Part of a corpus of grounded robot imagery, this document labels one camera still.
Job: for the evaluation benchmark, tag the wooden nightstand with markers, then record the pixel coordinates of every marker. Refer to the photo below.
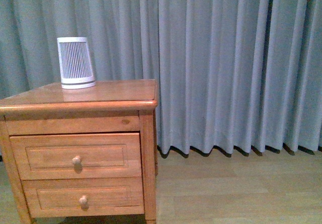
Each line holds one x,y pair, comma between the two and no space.
108,107

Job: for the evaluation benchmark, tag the white ribbed air purifier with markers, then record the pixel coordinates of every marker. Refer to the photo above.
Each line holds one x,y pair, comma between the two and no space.
76,68

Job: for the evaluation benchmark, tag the drawer round knob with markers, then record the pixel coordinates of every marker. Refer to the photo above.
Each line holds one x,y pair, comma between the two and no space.
83,201
76,161

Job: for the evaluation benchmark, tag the upper drawer round knob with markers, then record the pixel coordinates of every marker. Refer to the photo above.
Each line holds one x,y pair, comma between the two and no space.
76,161

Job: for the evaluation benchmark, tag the lower drawer round knob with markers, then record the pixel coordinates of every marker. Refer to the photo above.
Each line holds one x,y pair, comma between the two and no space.
83,201

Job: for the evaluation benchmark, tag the wooden drawer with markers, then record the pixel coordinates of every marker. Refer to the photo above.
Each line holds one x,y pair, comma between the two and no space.
44,157
106,196

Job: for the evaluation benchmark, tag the grey curtain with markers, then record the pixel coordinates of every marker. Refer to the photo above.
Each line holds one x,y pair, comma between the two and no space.
231,73

